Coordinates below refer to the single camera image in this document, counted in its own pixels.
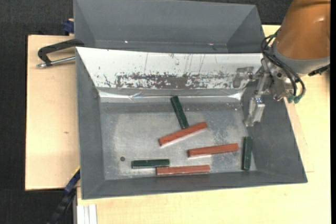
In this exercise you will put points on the red-brown flat block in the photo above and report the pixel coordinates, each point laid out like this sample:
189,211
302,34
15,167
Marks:
183,169
182,134
212,150

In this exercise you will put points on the dark green flat block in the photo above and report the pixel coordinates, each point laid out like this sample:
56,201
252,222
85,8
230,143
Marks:
179,112
247,153
150,163

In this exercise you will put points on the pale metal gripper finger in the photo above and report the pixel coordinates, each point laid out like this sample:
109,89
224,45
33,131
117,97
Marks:
260,112
250,115

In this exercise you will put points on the grey metal bin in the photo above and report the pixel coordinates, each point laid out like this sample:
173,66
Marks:
147,126

